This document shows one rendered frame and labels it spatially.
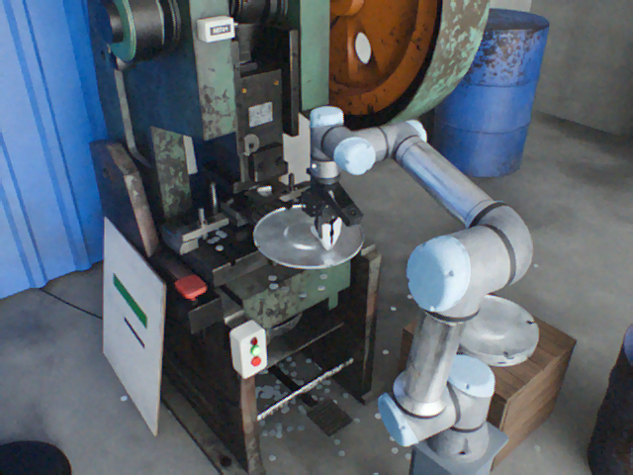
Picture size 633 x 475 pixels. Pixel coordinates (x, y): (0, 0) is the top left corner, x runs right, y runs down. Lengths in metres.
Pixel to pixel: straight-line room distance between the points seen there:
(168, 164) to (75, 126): 0.97
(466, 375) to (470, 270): 0.42
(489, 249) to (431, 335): 0.20
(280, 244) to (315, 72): 0.46
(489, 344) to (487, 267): 0.89
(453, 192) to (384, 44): 0.65
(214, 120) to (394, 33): 0.55
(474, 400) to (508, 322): 0.66
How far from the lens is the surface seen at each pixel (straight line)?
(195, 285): 1.42
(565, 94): 4.79
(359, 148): 1.20
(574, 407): 2.31
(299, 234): 1.52
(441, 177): 1.17
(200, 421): 2.08
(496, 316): 1.95
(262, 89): 1.52
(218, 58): 1.38
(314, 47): 1.54
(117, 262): 2.08
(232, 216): 1.68
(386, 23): 1.65
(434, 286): 0.96
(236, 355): 1.51
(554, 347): 1.97
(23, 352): 2.58
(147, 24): 1.32
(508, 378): 1.82
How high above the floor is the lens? 1.61
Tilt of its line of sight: 33 degrees down
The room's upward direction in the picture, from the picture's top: straight up
